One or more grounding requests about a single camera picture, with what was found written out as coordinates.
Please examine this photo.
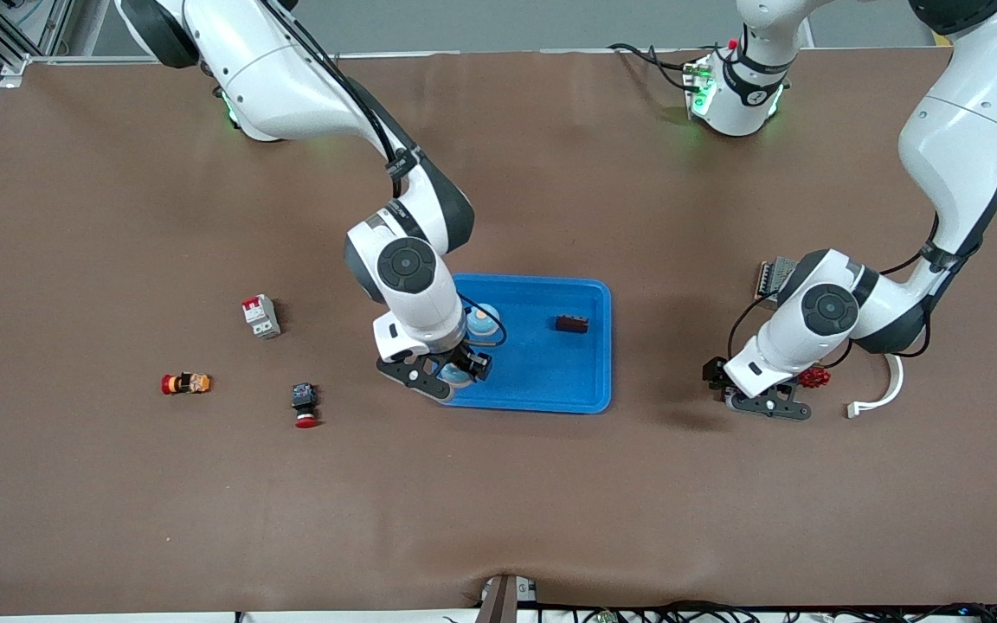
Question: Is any blue plastic tray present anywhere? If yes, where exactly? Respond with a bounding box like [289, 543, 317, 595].
[442, 273, 614, 414]

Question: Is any metal mesh power supply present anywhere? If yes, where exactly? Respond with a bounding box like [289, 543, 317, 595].
[753, 256, 802, 304]

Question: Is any table cover mat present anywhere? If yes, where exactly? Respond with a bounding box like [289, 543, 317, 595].
[0, 48, 997, 617]

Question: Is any white red circuit breaker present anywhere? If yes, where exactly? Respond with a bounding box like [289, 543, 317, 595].
[241, 294, 282, 340]

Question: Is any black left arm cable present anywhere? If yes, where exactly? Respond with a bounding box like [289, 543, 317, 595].
[726, 216, 962, 363]

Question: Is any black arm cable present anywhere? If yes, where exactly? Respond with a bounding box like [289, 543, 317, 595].
[726, 216, 962, 363]
[261, 0, 508, 349]

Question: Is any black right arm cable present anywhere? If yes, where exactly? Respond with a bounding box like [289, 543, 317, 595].
[261, 0, 508, 349]

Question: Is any red mushroom pushbutton switch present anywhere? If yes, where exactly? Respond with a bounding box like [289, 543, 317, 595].
[291, 383, 321, 430]

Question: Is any white curved plastic bracket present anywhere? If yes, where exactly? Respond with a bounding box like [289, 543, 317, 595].
[846, 353, 904, 420]

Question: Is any black cable bundle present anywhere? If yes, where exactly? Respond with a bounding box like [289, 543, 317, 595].
[542, 600, 997, 623]

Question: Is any black base cable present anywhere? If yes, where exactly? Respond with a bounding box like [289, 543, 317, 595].
[608, 42, 697, 93]

